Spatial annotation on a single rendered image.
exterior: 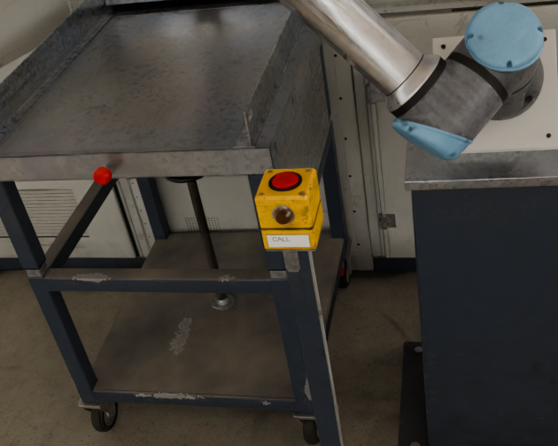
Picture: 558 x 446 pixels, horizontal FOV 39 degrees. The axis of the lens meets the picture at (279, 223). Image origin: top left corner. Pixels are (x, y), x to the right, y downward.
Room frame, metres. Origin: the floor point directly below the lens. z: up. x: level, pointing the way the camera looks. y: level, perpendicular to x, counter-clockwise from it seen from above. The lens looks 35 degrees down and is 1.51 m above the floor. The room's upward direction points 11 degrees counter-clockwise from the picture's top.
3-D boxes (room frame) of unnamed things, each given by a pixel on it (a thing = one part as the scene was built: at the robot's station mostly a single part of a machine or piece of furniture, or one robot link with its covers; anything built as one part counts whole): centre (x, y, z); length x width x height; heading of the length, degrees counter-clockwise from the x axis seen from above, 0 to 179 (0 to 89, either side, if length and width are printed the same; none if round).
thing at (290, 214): (0.92, -0.01, 0.87); 0.03 x 0.01 x 0.03; 73
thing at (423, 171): (1.24, -0.43, 0.74); 0.32 x 0.32 x 0.02; 74
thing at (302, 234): (0.97, -0.02, 0.85); 0.08 x 0.08 x 0.10; 73
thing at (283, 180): (0.97, -0.02, 0.90); 0.04 x 0.04 x 0.02
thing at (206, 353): (1.59, 0.18, 0.46); 0.64 x 0.58 x 0.66; 163
